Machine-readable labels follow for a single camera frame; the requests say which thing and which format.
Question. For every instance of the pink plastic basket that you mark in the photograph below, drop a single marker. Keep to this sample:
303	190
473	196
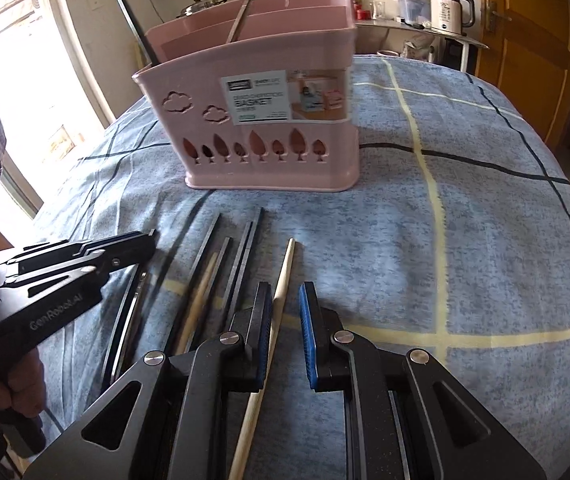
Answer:
155	135

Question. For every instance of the grey kitchen counter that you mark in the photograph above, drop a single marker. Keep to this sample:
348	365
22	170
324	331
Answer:
390	24

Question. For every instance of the wooden door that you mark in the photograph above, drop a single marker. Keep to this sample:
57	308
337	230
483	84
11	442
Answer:
530	35

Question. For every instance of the white electric kettle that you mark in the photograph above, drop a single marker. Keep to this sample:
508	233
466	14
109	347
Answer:
452	12

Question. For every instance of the steel steamer pot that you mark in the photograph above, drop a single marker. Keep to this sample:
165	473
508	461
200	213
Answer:
200	9

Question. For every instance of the person's left hand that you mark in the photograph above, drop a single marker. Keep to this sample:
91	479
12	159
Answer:
15	385

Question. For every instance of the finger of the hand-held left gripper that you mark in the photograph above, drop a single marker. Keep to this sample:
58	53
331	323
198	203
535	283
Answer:
90	246
115	260

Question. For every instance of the blue plaid tablecloth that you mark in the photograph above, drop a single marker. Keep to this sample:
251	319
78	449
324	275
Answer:
465	260

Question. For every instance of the red jar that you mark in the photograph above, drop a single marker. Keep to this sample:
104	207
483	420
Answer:
364	14

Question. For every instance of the wooden chopstick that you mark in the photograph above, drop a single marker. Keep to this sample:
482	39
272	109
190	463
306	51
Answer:
280	290
199	300

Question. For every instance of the white framed window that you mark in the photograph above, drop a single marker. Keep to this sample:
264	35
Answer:
15	35

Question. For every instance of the clear glass cup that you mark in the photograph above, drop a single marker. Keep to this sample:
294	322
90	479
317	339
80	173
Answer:
381	10

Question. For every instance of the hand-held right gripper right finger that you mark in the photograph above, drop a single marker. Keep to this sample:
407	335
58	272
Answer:
310	335

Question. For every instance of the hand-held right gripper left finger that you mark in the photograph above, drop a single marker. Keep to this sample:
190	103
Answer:
262	332

